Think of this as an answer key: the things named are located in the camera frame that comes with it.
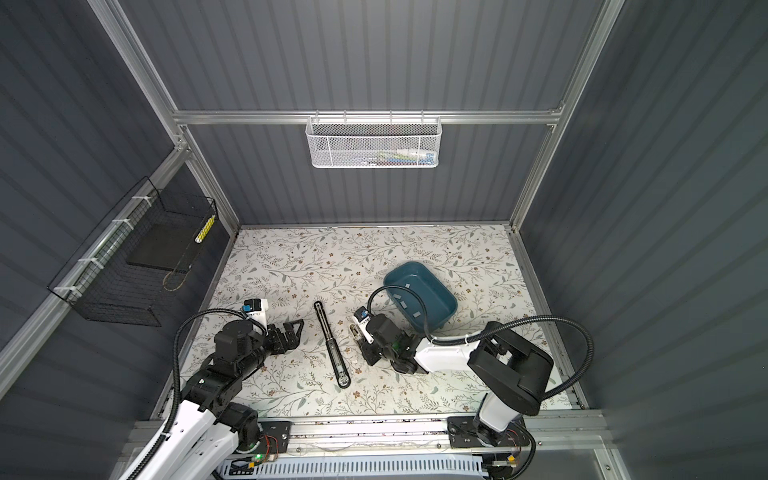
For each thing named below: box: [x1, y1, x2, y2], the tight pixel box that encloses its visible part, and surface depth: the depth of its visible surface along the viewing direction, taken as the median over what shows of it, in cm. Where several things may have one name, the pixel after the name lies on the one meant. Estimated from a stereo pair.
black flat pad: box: [127, 223, 197, 272], surface depth 80 cm
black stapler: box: [313, 300, 351, 389], surface depth 88 cm
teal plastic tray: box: [383, 261, 458, 332], surface depth 100 cm
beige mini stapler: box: [349, 323, 366, 345], surface depth 90 cm
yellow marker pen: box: [195, 214, 216, 244], surface depth 82 cm
